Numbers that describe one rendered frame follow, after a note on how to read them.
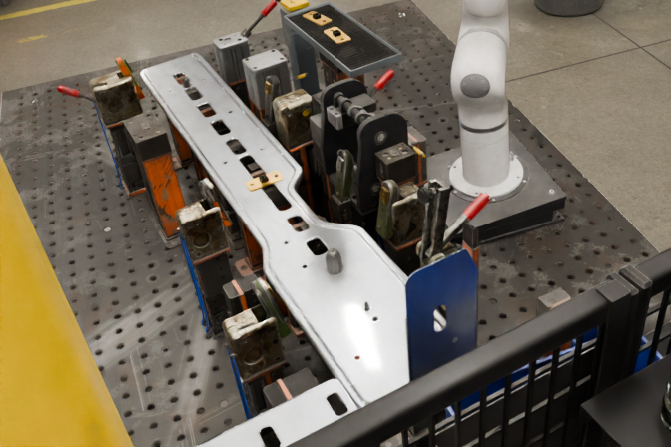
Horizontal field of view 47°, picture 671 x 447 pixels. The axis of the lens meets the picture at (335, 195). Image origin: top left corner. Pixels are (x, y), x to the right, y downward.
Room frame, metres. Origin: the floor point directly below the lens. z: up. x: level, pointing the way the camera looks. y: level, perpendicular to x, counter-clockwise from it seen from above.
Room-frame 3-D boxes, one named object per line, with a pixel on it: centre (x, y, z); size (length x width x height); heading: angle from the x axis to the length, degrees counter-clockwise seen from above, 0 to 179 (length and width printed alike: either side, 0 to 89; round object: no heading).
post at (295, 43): (1.98, 0.04, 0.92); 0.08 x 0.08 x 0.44; 24
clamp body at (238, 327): (0.94, 0.18, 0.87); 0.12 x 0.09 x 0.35; 114
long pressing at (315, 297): (1.41, 0.17, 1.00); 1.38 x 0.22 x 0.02; 24
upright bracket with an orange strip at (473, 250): (0.94, -0.21, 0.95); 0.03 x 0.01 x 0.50; 24
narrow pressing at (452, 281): (0.72, -0.13, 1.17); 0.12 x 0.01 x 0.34; 114
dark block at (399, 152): (1.28, -0.13, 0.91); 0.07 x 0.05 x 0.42; 114
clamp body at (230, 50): (2.01, 0.24, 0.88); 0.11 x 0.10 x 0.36; 114
